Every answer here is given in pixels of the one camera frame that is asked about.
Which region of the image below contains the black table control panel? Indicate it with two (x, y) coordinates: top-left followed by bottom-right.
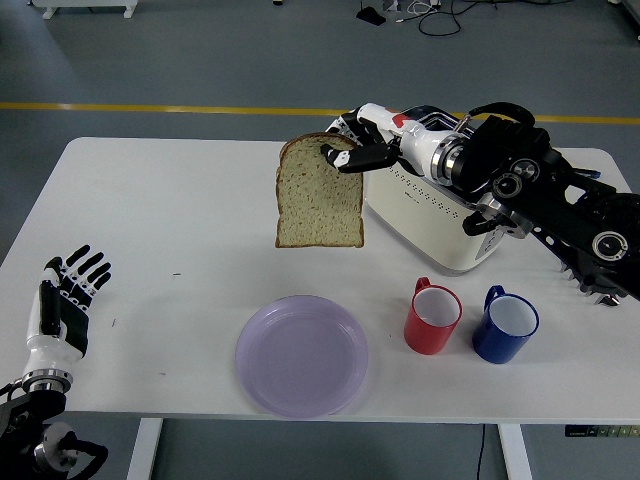
(564, 424), (640, 439)

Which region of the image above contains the brown bread slice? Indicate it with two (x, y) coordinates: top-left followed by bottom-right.
(273, 132), (366, 250)

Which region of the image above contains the purple plastic plate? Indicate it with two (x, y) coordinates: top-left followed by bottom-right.
(235, 294), (370, 420)

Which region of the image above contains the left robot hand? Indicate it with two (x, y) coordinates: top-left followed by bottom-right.
(24, 244), (114, 374)

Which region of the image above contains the cream and chrome toaster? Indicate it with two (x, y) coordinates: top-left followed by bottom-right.
(364, 103), (521, 277)

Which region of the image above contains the black foot pedal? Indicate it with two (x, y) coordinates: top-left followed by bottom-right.
(355, 5), (387, 26)

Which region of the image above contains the metal toast rack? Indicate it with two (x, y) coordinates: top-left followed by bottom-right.
(559, 264), (624, 307)

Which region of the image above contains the yellow floor tape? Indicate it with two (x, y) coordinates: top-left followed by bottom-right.
(0, 102), (640, 125)

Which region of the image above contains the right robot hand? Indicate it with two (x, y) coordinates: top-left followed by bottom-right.
(319, 102), (451, 179)

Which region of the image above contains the thin black table cable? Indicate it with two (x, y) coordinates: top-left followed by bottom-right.
(474, 423), (487, 480)

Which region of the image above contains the white table leg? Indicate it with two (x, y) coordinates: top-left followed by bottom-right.
(497, 423), (534, 480)
(125, 418), (165, 480)

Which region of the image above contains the blue enamel mug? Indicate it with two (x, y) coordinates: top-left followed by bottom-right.
(471, 284), (541, 365)

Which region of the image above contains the black floor cable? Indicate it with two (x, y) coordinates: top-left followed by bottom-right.
(399, 0), (501, 37)

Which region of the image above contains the white furniture base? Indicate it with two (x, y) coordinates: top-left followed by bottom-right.
(29, 0), (142, 21)

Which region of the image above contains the red enamel mug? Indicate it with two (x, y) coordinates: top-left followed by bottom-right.
(403, 276), (463, 357)

